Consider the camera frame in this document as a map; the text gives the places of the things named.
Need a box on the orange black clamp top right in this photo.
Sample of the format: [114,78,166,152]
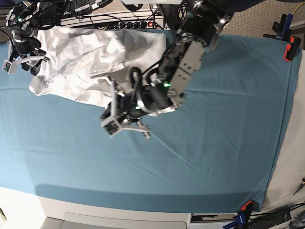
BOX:
[284,36,301,62]

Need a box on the white T-shirt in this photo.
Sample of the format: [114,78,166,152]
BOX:
[29,26,166,107]

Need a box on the blue table cloth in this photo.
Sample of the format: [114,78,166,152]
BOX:
[0,35,302,213]

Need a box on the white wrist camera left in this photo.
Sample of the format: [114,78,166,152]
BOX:
[100,115,124,138]

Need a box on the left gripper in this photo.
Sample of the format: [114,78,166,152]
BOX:
[100,81,150,139]

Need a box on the blue orange clamp bottom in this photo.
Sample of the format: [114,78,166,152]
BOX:
[223,200,255,229]

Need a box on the blue black clamp top right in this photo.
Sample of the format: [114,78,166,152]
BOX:
[263,13,294,42]

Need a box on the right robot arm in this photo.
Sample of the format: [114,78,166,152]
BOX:
[7,3,115,108]

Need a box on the black power strip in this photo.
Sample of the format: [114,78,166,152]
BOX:
[118,21,155,29]

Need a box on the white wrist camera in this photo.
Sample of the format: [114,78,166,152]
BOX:
[2,60,17,74]
[100,115,124,138]

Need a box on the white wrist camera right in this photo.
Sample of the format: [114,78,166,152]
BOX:
[2,60,17,74]

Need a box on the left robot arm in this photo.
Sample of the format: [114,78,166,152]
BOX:
[101,0,260,138]

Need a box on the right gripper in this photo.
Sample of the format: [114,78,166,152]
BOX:
[9,29,50,76]

